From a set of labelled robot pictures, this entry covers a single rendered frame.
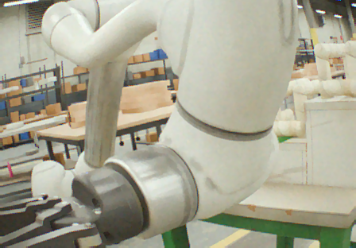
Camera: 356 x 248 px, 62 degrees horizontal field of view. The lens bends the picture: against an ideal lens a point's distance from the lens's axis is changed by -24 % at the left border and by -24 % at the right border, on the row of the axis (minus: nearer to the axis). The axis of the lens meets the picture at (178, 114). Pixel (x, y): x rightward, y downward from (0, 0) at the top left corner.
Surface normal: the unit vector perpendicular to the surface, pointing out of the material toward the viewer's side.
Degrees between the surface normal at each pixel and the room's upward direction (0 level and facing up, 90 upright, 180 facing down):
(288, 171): 90
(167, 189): 71
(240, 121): 117
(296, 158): 90
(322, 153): 90
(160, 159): 33
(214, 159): 96
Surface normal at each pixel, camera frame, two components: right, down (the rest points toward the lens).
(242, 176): 0.58, 0.40
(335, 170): -0.78, 0.19
